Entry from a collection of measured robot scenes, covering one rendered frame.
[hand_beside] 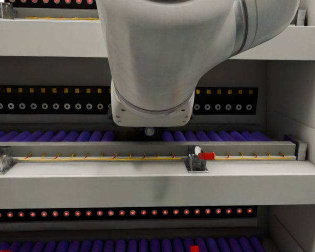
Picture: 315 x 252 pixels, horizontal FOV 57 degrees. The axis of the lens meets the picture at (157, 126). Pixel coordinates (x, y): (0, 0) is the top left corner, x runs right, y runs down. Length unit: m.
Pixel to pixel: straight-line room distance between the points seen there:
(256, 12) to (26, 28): 0.30
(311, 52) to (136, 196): 0.31
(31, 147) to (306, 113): 0.42
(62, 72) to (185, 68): 0.44
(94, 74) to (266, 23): 0.42
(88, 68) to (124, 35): 0.43
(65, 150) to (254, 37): 0.31
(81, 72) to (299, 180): 0.43
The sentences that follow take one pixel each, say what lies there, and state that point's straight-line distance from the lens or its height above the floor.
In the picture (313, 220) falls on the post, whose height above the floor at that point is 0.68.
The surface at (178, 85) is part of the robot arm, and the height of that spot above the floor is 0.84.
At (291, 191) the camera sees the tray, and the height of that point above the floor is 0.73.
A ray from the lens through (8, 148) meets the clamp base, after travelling 0.45.
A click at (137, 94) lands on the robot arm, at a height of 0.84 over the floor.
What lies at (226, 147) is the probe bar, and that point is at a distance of 0.45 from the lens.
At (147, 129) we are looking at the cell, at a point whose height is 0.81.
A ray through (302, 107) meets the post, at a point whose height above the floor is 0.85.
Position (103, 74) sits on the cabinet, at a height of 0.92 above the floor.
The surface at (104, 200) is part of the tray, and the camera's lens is 0.40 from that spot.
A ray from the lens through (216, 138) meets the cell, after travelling 0.49.
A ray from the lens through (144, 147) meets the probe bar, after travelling 0.43.
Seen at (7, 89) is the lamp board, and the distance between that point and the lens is 0.60.
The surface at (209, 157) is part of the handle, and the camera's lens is 0.34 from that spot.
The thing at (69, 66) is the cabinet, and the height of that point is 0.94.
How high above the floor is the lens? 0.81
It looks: 1 degrees up
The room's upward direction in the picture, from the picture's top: straight up
